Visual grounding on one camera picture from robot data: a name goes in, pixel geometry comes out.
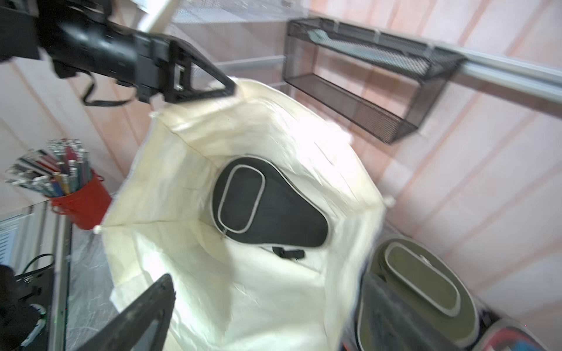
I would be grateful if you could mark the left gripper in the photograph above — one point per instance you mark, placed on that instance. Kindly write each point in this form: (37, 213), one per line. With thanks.
(172, 67)

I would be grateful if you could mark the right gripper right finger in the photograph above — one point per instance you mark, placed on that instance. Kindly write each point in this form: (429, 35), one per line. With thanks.
(386, 322)

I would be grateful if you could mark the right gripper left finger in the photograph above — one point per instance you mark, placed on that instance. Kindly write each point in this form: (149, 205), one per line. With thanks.
(143, 325)

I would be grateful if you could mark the green paddle cover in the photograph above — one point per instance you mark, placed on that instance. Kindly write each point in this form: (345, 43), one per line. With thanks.
(429, 287)

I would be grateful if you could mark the Deerway paddle set pack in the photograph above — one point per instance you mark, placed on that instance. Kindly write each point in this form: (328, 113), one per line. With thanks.
(508, 334)

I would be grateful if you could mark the canvas tote bag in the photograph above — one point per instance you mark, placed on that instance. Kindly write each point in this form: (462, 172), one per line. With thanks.
(232, 296)

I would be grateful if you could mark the black paddle cover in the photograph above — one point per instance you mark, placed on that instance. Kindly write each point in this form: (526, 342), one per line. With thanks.
(254, 203)

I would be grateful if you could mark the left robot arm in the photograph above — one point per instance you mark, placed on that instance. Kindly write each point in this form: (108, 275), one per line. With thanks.
(80, 37)

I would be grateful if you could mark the red pen cup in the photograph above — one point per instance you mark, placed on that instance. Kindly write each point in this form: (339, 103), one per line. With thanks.
(63, 174)

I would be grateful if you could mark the black mesh basket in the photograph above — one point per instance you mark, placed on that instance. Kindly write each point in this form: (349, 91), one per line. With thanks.
(385, 84)

